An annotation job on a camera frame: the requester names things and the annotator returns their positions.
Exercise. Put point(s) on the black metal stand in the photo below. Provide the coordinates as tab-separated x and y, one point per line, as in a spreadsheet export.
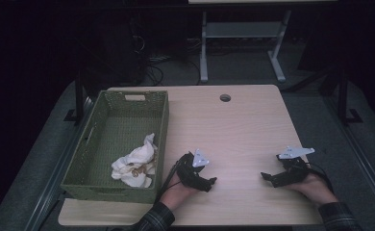
79	96
342	96

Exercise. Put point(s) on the person's right hand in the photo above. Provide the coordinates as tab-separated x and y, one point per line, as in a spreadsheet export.
318	191

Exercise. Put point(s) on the green woven basket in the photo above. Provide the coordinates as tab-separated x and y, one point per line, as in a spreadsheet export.
124	128

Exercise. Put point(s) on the person's left hand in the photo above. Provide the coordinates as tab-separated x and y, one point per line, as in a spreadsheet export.
176	194

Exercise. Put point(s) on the aluminium rail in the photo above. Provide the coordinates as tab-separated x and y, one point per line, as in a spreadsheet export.
59	170
362	160

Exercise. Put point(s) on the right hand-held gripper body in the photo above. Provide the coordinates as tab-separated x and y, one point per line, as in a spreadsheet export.
296	170

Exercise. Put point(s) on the white bear print cloth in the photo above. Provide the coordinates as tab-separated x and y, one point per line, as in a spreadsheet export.
134	163

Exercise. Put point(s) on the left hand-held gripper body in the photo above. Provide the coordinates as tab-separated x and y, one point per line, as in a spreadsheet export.
190	173

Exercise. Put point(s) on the grey metal table frame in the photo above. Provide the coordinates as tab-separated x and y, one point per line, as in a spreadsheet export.
240	29

